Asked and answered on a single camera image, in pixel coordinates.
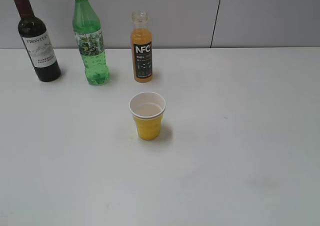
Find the NFC orange juice bottle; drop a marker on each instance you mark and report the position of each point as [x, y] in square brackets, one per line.
[141, 47]

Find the green plastic soda bottle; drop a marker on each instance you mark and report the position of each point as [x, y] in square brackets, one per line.
[89, 38]

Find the dark red wine bottle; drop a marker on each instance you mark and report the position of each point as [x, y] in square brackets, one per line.
[37, 43]

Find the yellow paper cup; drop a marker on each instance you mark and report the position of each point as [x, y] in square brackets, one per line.
[147, 109]

